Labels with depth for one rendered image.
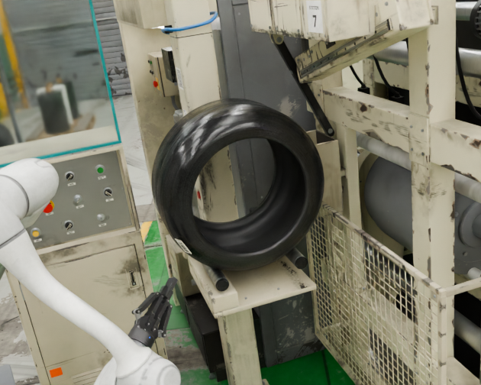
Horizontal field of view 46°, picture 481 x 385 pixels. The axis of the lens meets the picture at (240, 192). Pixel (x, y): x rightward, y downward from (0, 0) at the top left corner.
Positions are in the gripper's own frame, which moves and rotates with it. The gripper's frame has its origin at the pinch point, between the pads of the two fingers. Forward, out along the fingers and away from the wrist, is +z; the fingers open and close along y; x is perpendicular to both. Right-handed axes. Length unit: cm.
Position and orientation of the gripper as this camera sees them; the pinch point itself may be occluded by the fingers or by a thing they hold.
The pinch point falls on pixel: (168, 288)
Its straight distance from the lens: 174.1
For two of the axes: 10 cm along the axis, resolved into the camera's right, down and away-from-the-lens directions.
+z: 3.5, -6.9, 6.3
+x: 7.3, -2.2, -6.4
